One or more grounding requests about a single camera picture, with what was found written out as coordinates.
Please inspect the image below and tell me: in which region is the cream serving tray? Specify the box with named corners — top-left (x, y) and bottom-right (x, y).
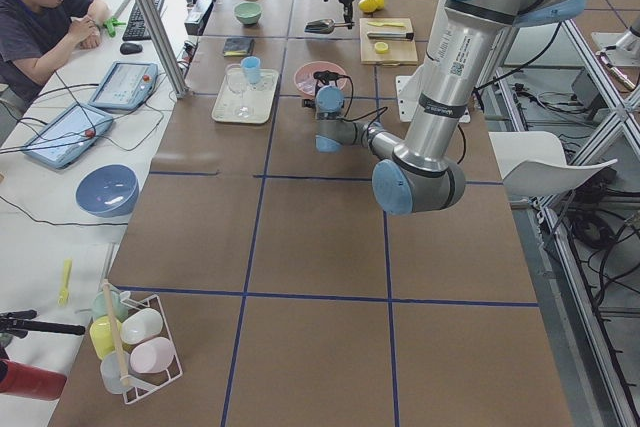
top-left (211, 69), bottom-right (280, 125)

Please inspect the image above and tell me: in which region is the teach pendant tablet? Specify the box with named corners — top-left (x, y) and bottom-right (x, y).
top-left (21, 103), bottom-right (114, 169)
top-left (88, 62), bottom-right (159, 112)

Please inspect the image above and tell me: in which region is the yellow cup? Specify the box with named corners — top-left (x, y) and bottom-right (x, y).
top-left (89, 315), bottom-right (115, 360)

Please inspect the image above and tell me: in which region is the aluminium frame post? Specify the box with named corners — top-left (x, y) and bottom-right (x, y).
top-left (135, 0), bottom-right (188, 99)

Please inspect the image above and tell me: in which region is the black computer mouse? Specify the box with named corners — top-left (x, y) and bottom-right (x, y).
top-left (119, 42), bottom-right (143, 55)

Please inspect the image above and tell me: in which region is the clear wine glass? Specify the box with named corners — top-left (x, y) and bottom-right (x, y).
top-left (225, 64), bottom-right (252, 119)

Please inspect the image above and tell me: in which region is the yellow plastic fork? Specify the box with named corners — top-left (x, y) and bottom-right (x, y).
top-left (58, 259), bottom-right (73, 306)

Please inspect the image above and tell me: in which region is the wooden rack handle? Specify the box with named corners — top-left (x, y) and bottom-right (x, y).
top-left (102, 279), bottom-right (131, 388)

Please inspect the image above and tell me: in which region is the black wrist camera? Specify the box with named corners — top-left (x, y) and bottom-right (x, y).
top-left (313, 70), bottom-right (348, 94)

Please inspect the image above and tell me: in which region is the lemon half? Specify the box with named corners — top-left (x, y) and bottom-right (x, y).
top-left (374, 41), bottom-right (390, 54)

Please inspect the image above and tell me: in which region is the near teach pendant tablet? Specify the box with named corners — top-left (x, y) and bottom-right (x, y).
top-left (21, 103), bottom-right (114, 169)

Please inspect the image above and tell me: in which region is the red bottle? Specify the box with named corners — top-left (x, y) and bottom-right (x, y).
top-left (1, 359), bottom-right (67, 401)

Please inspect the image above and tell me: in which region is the pink cup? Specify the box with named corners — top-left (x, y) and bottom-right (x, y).
top-left (130, 337), bottom-right (175, 374)

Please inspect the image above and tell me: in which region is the far teach pendant tablet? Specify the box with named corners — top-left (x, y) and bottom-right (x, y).
top-left (88, 62), bottom-right (159, 112)

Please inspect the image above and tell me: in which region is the black tripod handle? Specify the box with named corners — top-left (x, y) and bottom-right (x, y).
top-left (1, 309), bottom-right (86, 339)

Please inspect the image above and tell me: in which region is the whole yellow lemon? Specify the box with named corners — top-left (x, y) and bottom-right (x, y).
top-left (358, 0), bottom-right (386, 14)

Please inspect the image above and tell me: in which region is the silver black knife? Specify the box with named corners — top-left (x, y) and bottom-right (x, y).
top-left (366, 31), bottom-right (414, 41)

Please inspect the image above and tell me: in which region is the wooden cutting board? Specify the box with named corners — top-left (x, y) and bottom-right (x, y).
top-left (359, 18), bottom-right (418, 65)

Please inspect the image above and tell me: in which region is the blue bowl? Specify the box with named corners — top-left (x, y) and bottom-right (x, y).
top-left (75, 164), bottom-right (140, 218)

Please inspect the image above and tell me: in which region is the metal ice scoop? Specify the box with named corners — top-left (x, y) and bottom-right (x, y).
top-left (304, 19), bottom-right (354, 35)

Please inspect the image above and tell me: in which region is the seated person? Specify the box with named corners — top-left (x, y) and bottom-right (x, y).
top-left (1, 0), bottom-right (110, 105)

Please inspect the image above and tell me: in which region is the black keyboard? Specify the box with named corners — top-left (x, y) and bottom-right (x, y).
top-left (121, 0), bottom-right (167, 42)

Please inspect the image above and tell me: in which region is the green plastic tool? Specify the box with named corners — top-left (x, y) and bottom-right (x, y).
top-left (103, 17), bottom-right (126, 38)

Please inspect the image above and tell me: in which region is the green bowl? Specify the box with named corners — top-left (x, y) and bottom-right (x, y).
top-left (234, 1), bottom-right (262, 26)

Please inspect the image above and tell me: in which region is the white cup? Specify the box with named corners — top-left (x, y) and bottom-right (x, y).
top-left (120, 308), bottom-right (163, 345)

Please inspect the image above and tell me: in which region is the light blue cup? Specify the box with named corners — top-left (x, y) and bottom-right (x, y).
top-left (241, 56), bottom-right (261, 85)

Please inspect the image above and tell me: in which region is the pink bowl of ice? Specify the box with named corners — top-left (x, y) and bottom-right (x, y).
top-left (293, 61), bottom-right (346, 99)

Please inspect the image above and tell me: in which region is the green cup in rack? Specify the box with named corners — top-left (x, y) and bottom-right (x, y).
top-left (91, 291), bottom-right (128, 322)

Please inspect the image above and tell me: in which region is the yellow plastic knife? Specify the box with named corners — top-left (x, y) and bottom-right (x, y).
top-left (367, 21), bottom-right (406, 29)

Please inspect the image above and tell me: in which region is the white wire cup rack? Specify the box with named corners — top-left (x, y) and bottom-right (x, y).
top-left (89, 283), bottom-right (183, 405)

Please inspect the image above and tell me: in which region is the dark folded cloth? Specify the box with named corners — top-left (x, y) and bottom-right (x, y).
top-left (222, 37), bottom-right (255, 57)

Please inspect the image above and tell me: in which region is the clear cup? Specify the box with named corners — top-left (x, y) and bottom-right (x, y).
top-left (100, 351), bottom-right (132, 394)

